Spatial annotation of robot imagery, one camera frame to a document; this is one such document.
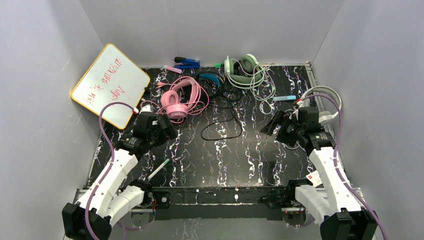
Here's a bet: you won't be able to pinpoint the blue black marker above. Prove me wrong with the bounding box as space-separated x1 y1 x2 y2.
173 56 201 70

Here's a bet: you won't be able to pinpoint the light blue marker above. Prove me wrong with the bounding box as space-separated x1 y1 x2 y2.
272 95 297 102

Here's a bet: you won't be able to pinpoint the green headphones with cable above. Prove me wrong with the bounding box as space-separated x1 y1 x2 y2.
223 53 277 115

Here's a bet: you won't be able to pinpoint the yellow framed whiteboard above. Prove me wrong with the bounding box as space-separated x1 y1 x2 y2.
70 43 151 116

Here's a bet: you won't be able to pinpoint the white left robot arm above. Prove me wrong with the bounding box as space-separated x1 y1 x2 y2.
62 111 177 240

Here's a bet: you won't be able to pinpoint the white headphones with cable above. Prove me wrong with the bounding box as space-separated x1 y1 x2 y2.
289 85 343 126

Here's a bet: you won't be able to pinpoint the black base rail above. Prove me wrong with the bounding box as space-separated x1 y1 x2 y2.
71 185 365 223

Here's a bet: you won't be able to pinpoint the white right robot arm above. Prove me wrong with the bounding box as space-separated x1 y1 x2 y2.
261 107 378 240

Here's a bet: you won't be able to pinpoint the black blue headphones with cable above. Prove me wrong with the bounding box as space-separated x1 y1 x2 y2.
194 71 243 141

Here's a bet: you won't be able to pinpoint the pink marker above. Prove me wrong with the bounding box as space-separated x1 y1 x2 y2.
163 64 183 74

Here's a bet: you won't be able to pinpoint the pink headphones with cable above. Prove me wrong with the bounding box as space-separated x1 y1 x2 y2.
140 76 211 124

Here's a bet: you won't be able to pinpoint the white green marker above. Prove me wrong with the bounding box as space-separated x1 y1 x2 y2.
147 158 170 181

